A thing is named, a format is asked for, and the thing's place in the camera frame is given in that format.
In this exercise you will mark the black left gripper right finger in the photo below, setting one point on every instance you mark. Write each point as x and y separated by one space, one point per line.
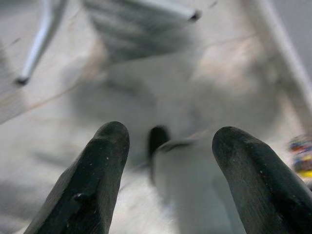
263 185

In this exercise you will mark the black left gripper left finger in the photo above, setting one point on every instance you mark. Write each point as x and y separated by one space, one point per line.
97 175

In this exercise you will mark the small colourful toy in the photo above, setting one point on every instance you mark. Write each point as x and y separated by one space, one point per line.
301 156

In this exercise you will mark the white table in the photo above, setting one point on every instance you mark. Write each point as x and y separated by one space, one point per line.
200 190

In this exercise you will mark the grey metal tube leg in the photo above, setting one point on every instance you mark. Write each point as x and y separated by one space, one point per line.
36 48

